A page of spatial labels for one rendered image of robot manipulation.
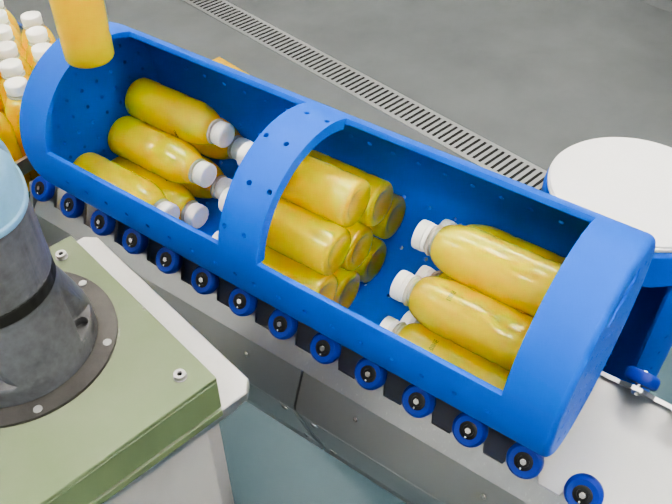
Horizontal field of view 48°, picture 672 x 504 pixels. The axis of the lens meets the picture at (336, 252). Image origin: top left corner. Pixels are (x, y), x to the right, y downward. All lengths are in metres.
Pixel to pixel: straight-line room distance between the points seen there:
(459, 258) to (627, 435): 0.35
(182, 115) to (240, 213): 0.29
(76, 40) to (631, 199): 0.84
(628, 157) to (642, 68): 2.50
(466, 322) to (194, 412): 0.33
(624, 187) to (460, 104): 2.12
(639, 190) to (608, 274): 0.46
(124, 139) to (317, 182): 0.40
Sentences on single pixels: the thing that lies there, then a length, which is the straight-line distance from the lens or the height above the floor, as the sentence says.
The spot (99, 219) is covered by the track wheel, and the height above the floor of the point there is 0.97.
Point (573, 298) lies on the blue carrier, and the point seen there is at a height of 1.22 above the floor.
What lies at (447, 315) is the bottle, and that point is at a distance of 0.88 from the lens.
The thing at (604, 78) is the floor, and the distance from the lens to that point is 3.68.
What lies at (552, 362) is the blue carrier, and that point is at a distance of 0.80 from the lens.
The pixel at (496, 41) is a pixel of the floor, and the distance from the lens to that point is 3.84.
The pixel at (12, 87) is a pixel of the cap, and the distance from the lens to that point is 1.42.
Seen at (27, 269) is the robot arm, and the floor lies 1.34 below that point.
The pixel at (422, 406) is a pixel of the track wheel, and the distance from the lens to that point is 0.99.
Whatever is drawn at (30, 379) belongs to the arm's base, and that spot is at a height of 1.24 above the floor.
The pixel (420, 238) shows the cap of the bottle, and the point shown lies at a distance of 0.92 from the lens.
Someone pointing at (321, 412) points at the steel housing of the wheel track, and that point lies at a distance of 1.11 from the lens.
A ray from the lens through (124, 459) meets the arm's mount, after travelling 0.71.
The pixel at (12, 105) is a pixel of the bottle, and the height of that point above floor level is 1.06.
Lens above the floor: 1.77
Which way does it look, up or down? 44 degrees down
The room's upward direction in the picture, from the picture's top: straight up
